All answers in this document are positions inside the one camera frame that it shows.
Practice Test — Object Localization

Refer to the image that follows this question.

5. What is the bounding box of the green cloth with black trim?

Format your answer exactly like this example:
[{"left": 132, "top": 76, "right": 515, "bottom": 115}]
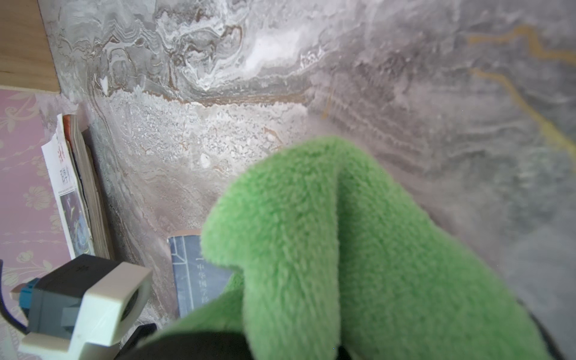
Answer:
[{"left": 125, "top": 137, "right": 560, "bottom": 359}]

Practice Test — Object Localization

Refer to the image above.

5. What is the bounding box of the dark blue book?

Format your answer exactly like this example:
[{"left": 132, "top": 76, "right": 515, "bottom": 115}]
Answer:
[{"left": 167, "top": 229, "right": 232, "bottom": 317}]

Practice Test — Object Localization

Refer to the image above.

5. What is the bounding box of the wooden two-tier shelf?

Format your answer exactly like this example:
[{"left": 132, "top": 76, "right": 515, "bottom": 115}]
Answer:
[{"left": 1, "top": 0, "right": 61, "bottom": 94}]

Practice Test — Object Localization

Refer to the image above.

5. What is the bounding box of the grey-green illustrated Chinese book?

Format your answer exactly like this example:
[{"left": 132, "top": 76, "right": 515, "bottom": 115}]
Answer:
[{"left": 63, "top": 115, "right": 116, "bottom": 260}]

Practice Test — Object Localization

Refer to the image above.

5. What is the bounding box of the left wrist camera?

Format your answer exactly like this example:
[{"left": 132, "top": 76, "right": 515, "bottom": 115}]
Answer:
[{"left": 12, "top": 254, "right": 152, "bottom": 359}]

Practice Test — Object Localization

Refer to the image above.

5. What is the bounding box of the white book blue swirl cover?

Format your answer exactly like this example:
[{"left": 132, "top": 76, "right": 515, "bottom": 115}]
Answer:
[{"left": 41, "top": 114, "right": 95, "bottom": 258}]

